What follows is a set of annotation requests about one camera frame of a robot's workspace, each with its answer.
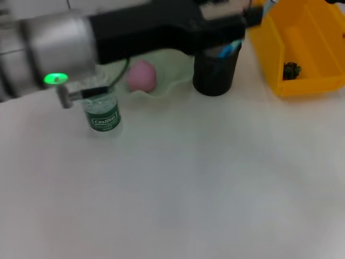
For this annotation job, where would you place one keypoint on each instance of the black mesh pen holder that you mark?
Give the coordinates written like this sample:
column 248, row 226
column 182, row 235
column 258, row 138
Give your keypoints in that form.
column 213, row 78

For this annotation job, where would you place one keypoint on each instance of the blue scissors with teal sheath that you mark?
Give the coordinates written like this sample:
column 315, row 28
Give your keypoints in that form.
column 229, row 50

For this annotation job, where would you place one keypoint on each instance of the green glass fruit bowl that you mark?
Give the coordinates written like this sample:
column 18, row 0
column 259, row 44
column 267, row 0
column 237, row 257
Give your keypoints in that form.
column 167, row 78

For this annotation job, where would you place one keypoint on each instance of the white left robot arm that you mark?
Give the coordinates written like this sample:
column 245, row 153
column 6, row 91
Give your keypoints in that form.
column 45, row 51

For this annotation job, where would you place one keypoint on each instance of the green plastic wrapper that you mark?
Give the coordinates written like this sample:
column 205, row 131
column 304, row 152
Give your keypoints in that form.
column 292, row 70

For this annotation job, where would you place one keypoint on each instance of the pink peach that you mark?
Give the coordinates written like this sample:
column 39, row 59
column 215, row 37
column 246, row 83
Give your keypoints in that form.
column 143, row 76

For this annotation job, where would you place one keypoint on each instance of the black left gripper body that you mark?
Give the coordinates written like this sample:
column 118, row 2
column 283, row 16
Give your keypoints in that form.
column 161, row 32

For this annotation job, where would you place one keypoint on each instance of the yellow plastic storage bin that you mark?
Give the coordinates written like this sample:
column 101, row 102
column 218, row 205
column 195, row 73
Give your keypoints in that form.
column 269, row 48

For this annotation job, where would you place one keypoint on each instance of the clear water bottle green label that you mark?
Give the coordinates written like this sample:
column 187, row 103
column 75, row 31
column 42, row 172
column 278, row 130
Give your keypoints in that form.
column 103, row 116

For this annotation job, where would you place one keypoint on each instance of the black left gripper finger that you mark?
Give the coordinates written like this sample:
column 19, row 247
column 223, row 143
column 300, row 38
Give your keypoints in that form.
column 253, row 16

